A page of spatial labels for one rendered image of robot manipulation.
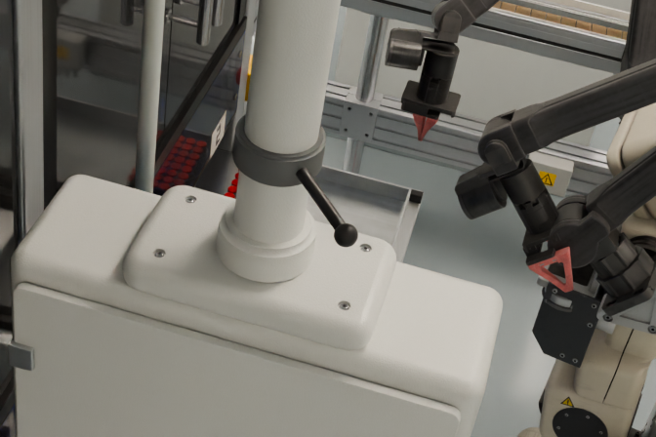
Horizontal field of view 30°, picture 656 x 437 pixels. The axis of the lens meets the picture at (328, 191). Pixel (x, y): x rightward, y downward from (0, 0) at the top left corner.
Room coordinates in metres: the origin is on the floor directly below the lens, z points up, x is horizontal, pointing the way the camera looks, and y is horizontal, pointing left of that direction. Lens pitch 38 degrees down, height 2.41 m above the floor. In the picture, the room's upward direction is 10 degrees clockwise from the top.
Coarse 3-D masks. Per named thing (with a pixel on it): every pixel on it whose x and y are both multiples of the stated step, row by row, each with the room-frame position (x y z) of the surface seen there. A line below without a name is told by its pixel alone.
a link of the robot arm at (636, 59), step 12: (636, 0) 1.96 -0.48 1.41; (648, 0) 1.96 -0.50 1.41; (636, 12) 1.95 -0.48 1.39; (648, 12) 1.95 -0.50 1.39; (636, 24) 1.94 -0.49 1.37; (648, 24) 1.94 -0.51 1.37; (636, 36) 1.93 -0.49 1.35; (648, 36) 1.93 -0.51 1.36; (636, 48) 1.92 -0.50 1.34; (648, 48) 1.92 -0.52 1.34; (624, 60) 1.94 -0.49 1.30; (636, 60) 1.91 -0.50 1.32; (648, 60) 1.91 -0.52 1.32
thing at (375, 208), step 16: (320, 176) 1.97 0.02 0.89; (336, 176) 1.97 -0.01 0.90; (352, 176) 1.97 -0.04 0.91; (336, 192) 1.94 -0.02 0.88; (352, 192) 1.95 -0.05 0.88; (368, 192) 1.96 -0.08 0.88; (384, 192) 1.96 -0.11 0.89; (400, 192) 1.95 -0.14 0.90; (336, 208) 1.89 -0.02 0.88; (352, 208) 1.90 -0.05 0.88; (368, 208) 1.91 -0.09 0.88; (384, 208) 1.92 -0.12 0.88; (400, 208) 1.93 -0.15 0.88; (352, 224) 1.85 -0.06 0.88; (368, 224) 1.86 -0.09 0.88; (384, 224) 1.87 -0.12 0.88; (400, 224) 1.87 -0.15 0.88
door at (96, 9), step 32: (64, 0) 1.19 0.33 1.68; (96, 0) 1.28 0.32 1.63; (128, 0) 1.39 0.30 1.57; (64, 32) 1.19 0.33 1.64; (96, 32) 1.28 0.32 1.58; (128, 32) 1.40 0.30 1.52; (64, 64) 1.19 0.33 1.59; (96, 64) 1.28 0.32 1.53; (128, 64) 1.40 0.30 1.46; (64, 96) 1.19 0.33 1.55; (96, 96) 1.29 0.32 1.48; (128, 96) 1.41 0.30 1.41; (160, 96) 1.55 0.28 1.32; (64, 128) 1.19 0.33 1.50; (96, 128) 1.29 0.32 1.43; (128, 128) 1.41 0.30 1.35; (160, 128) 1.56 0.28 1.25; (64, 160) 1.19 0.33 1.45; (96, 160) 1.29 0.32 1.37; (128, 160) 1.42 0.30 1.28
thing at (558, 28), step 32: (352, 0) 2.75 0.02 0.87; (384, 0) 2.74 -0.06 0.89; (416, 0) 2.73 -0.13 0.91; (512, 0) 2.72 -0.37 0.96; (544, 0) 2.80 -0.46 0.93; (576, 0) 2.76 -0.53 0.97; (480, 32) 2.70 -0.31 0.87; (512, 32) 2.69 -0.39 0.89; (544, 32) 2.68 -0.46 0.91; (576, 32) 2.67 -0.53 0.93; (608, 32) 2.70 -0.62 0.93; (608, 64) 2.66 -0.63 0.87
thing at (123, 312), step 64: (64, 192) 1.01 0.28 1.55; (128, 192) 1.03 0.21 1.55; (192, 192) 1.00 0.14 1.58; (64, 256) 0.91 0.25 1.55; (128, 256) 0.89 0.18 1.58; (192, 256) 0.91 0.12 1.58; (320, 256) 0.94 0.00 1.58; (384, 256) 0.96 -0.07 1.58; (64, 320) 0.87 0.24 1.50; (128, 320) 0.86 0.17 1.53; (192, 320) 0.86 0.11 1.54; (256, 320) 0.86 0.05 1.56; (320, 320) 0.85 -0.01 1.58; (384, 320) 0.90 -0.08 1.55; (448, 320) 0.92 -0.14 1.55; (64, 384) 0.87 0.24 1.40; (128, 384) 0.86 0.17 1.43; (192, 384) 0.85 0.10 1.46; (256, 384) 0.84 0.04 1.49; (320, 384) 0.83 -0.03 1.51; (384, 384) 0.84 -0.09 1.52; (448, 384) 0.83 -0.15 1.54
